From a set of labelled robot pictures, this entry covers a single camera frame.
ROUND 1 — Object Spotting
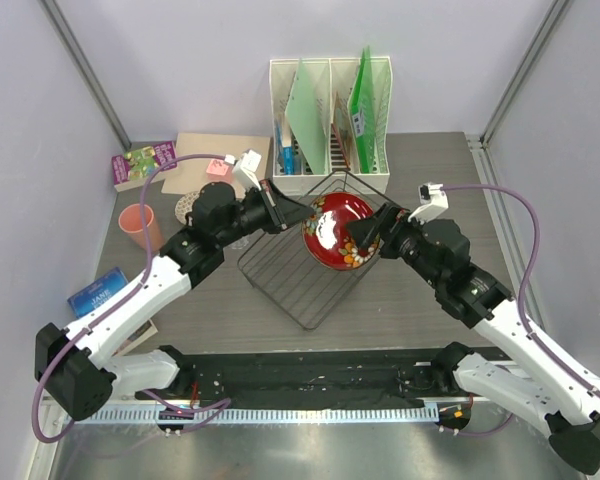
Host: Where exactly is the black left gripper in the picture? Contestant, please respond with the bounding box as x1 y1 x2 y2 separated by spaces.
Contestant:
215 178 313 248

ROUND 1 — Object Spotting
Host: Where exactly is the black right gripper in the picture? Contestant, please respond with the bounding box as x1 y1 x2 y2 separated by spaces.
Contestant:
345 201 445 289

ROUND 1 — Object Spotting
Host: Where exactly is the red floral lacquer plate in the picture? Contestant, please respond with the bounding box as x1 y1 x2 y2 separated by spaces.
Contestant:
301 191 379 271

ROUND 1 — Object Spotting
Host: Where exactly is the brown patterned ceramic bowl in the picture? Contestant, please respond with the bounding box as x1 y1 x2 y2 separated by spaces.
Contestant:
174 191 199 225

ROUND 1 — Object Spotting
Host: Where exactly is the pink plastic tumbler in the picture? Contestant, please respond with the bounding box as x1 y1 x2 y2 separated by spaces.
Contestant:
118 203 165 252

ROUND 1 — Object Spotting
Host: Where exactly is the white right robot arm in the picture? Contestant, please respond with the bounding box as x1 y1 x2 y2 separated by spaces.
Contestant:
347 203 600 475

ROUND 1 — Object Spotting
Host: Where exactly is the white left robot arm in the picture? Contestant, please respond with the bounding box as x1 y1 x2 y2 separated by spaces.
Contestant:
34 179 314 421

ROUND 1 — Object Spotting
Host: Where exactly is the blue booklet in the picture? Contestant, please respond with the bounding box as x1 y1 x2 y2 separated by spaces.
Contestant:
275 113 300 175

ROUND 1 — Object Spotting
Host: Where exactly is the pink cube block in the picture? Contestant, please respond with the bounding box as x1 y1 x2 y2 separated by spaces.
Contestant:
206 159 233 180

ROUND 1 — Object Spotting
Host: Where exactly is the illustrated book in organizer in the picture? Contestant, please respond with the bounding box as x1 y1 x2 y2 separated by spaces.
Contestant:
332 93 353 170

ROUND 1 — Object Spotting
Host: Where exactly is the white file organizer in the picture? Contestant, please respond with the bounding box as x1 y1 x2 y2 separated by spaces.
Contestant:
269 55 393 195

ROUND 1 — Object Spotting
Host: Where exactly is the light green folder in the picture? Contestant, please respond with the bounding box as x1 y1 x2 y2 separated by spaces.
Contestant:
285 59 330 175

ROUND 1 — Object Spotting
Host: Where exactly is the brown cardboard sheet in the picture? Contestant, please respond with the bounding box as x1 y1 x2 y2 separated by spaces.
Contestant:
161 132 271 199

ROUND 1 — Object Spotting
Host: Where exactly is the bright green mesh folder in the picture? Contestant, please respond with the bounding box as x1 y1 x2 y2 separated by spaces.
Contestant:
349 46 376 174

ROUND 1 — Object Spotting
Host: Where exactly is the purple paperback book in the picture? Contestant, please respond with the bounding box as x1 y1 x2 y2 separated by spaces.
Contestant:
111 141 176 192

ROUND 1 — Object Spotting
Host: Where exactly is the blue Jane Eyre book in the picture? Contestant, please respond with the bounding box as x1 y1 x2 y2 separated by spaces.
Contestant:
67 267 159 359

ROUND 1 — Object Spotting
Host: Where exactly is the black wire dish rack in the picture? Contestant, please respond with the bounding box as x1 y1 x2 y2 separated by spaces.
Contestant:
238 172 388 331

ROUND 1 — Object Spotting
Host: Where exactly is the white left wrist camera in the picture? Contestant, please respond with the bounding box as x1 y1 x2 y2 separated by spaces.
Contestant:
223 149 262 192

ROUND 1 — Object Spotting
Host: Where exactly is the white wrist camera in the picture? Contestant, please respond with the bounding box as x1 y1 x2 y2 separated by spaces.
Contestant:
408 182 449 225
223 149 262 192

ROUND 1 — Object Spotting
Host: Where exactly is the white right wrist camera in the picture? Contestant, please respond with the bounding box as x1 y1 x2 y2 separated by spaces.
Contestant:
408 182 449 225

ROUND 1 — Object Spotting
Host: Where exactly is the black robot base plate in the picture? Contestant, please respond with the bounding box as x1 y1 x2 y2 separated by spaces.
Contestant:
156 348 466 410

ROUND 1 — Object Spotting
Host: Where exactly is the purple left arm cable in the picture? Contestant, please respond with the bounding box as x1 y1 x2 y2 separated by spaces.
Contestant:
31 153 234 444

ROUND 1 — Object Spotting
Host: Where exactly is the white slotted cable duct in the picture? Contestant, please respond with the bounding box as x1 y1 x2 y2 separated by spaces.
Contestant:
85 404 439 425

